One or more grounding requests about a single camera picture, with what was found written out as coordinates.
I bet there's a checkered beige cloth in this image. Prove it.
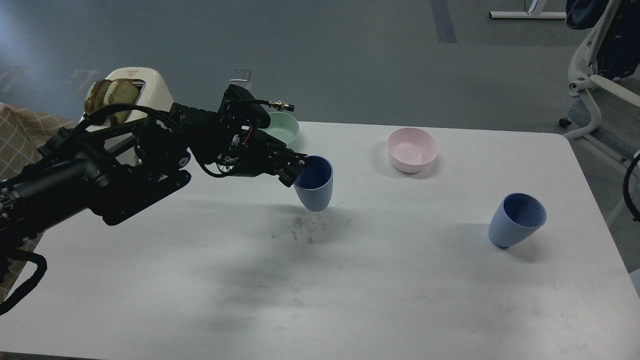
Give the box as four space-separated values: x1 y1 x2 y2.
0 102 76 302

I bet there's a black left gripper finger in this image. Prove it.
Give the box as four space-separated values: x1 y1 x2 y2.
270 146 307 188

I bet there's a white floor bar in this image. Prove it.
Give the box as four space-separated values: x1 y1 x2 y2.
488 11 567 21

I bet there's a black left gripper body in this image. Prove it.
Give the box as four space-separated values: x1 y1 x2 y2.
212 84 295 178

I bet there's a pink bowl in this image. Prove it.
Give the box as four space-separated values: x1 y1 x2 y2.
386 127 440 174

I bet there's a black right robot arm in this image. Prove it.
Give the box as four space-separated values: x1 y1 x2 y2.
622 150 640 223

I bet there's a blue cup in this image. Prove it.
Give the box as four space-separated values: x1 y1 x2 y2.
294 155 334 212
487 193 547 249

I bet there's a cream toaster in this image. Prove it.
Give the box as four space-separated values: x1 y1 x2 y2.
87 67 174 166

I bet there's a toast slice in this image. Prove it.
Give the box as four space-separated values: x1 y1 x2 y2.
103 79 140 126
84 79 112 114

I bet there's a toast slice left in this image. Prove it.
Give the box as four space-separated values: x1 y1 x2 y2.
84 79 112 114

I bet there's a white office chair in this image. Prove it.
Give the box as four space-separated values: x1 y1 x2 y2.
558 0 639 161

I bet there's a green bowl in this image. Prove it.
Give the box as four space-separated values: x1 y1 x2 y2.
262 112 300 149

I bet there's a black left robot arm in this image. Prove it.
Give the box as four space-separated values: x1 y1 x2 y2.
1 84 309 313

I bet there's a toast slice right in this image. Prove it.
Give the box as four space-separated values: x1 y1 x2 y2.
103 79 140 126

